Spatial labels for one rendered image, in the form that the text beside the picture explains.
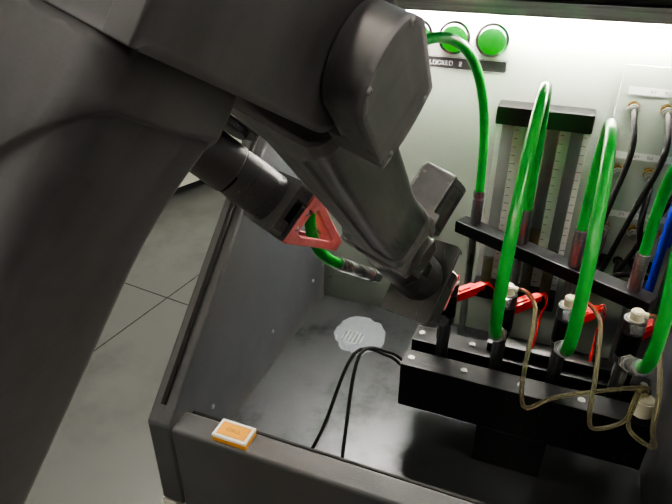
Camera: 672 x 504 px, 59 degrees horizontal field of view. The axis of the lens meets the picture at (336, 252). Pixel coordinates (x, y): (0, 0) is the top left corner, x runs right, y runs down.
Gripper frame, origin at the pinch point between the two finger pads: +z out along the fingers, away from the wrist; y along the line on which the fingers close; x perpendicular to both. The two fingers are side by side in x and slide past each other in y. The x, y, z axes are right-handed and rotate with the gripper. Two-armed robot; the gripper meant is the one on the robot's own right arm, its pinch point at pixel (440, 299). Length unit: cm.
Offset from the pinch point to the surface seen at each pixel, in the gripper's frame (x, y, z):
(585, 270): -17.8, 5.6, -12.5
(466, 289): -0.3, 3.9, 6.8
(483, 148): 6.0, 25.8, 6.4
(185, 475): 23.7, -36.7, -1.6
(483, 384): -6.6, -7.3, 10.8
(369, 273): 9.3, -0.7, -3.9
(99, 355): 162, -51, 100
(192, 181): 253, 50, 183
